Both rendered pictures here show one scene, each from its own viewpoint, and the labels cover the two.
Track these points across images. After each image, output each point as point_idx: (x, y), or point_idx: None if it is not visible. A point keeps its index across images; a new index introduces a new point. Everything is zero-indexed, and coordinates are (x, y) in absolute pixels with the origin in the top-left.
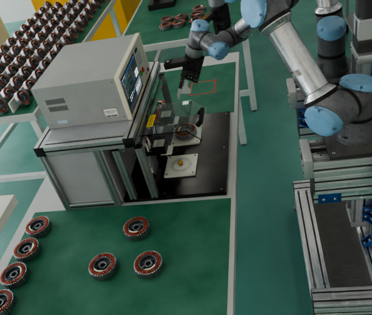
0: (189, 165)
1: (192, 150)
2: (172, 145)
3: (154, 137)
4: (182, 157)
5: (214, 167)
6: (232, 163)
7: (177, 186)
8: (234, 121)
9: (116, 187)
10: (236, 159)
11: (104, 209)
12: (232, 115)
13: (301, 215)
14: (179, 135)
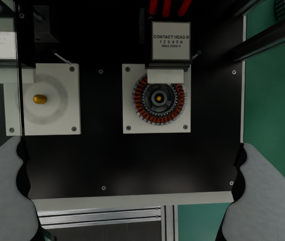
0: (35, 118)
1: (101, 119)
2: (32, 81)
3: (140, 16)
4: (67, 100)
5: (32, 173)
6: (60, 203)
7: None
8: (205, 198)
9: None
10: (72, 209)
11: None
12: (227, 192)
13: (123, 209)
14: (134, 86)
